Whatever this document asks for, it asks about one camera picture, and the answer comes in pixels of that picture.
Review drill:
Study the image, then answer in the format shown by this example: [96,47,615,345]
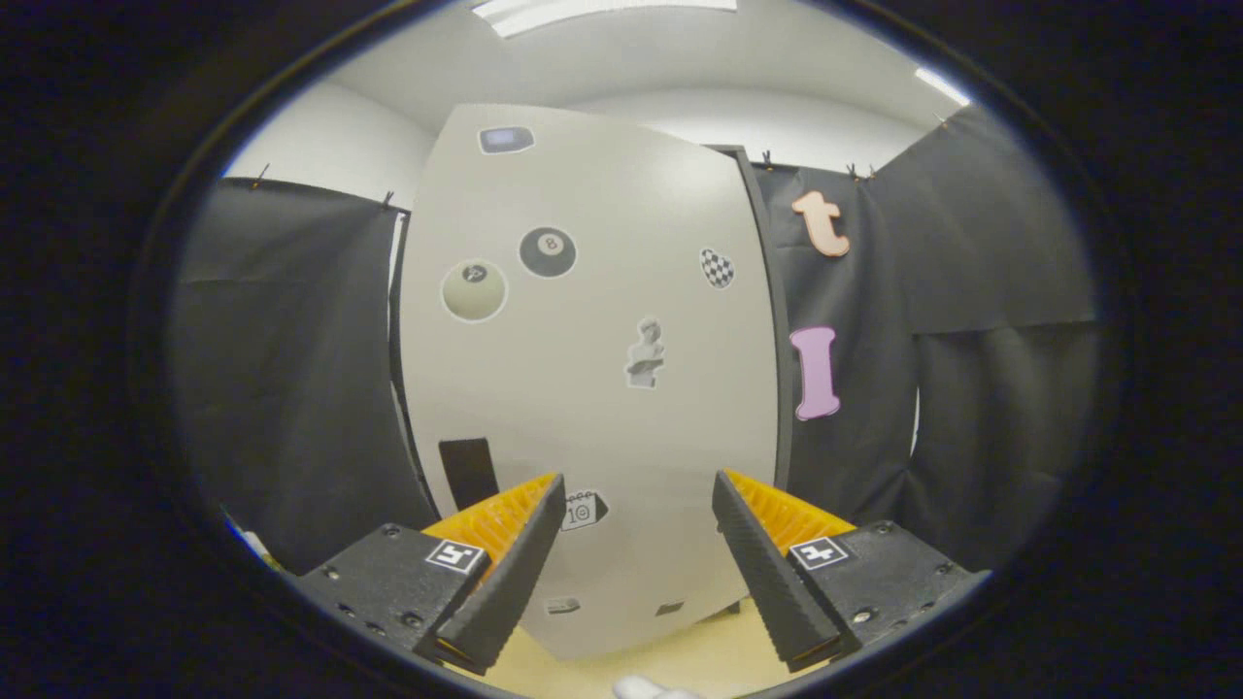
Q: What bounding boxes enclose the grey shoe cabinet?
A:
[387,144,795,622]

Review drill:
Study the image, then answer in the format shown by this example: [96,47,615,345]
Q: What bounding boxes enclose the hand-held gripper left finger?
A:
[291,472,567,677]

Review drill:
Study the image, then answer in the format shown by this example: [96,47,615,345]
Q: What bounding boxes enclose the small ceiling light panel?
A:
[914,66,973,108]

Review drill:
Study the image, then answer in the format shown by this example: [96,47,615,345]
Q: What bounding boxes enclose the black door handle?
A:
[438,438,501,514]

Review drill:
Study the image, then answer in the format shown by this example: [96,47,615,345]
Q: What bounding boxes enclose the long ceiling light panel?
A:
[473,0,739,39]

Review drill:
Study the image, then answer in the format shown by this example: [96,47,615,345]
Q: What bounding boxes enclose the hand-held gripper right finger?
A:
[712,468,993,673]

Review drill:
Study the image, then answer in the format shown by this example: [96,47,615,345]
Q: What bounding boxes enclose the black backdrop cloth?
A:
[170,105,1098,576]

